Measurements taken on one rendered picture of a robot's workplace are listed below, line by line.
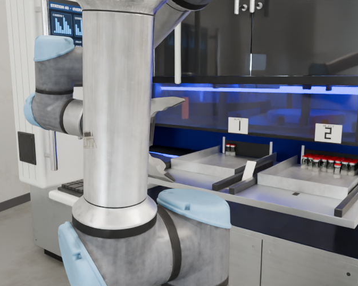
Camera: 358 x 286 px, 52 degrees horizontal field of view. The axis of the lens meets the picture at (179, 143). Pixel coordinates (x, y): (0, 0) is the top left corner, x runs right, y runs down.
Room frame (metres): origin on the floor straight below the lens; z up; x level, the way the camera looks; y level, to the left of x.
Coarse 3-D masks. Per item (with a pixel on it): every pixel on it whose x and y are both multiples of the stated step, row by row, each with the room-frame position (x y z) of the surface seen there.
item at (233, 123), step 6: (228, 120) 1.46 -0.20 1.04; (234, 120) 1.45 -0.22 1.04; (240, 120) 1.43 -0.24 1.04; (246, 120) 1.42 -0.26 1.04; (228, 126) 1.46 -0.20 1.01; (234, 126) 1.45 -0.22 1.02; (240, 126) 1.43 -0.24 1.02; (246, 126) 1.42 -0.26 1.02; (234, 132) 1.45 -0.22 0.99; (240, 132) 1.43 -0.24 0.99; (246, 132) 1.41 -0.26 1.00
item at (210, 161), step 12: (180, 156) 1.35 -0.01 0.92; (192, 156) 1.41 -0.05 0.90; (204, 156) 1.48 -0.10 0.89; (216, 156) 1.51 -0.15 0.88; (228, 156) 1.51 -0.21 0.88; (240, 156) 1.51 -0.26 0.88; (276, 156) 1.42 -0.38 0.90; (180, 168) 1.28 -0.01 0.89; (192, 168) 1.25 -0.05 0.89; (204, 168) 1.22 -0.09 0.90; (216, 168) 1.19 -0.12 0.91; (228, 168) 1.17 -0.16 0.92; (240, 168) 1.19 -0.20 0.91
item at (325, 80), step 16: (160, 80) 1.68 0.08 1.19; (192, 80) 1.57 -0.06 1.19; (208, 80) 1.52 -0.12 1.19; (224, 80) 1.48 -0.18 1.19; (240, 80) 1.44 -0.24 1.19; (256, 80) 1.40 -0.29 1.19; (272, 80) 1.36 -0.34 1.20; (288, 80) 1.32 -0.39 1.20; (304, 80) 1.29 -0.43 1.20; (320, 80) 1.25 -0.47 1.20; (336, 80) 1.22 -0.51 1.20; (352, 80) 1.20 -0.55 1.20; (192, 128) 1.57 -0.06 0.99; (208, 128) 1.52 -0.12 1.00; (352, 144) 1.19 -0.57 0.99
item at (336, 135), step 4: (316, 124) 1.26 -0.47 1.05; (320, 124) 1.25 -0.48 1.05; (324, 124) 1.24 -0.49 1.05; (328, 124) 1.23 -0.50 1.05; (316, 128) 1.26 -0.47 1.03; (320, 128) 1.25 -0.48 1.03; (324, 128) 1.24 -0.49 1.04; (332, 128) 1.22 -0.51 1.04; (336, 128) 1.22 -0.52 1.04; (340, 128) 1.21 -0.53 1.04; (316, 132) 1.26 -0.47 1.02; (320, 132) 1.25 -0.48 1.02; (332, 132) 1.22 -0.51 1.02; (336, 132) 1.22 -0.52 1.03; (340, 132) 1.21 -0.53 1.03; (316, 136) 1.25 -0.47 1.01; (320, 136) 1.25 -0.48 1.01; (328, 136) 1.23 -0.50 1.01; (332, 136) 1.22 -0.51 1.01; (336, 136) 1.21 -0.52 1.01; (340, 136) 1.21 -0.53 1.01; (316, 140) 1.25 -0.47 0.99; (320, 140) 1.25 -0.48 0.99; (324, 140) 1.24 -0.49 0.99; (328, 140) 1.23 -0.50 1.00; (332, 140) 1.22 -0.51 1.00; (336, 140) 1.21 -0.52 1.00; (340, 140) 1.21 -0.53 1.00
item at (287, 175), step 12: (276, 168) 1.21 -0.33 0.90; (288, 168) 1.30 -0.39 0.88; (300, 168) 1.30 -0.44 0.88; (264, 180) 1.09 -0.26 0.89; (276, 180) 1.07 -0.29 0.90; (288, 180) 1.05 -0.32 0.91; (300, 180) 1.02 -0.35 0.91; (312, 180) 1.13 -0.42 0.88; (324, 180) 1.13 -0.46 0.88; (336, 180) 1.13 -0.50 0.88; (348, 180) 1.13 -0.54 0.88; (312, 192) 1.00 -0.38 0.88; (324, 192) 0.98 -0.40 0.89; (336, 192) 0.96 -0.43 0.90; (348, 192) 0.96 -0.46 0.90
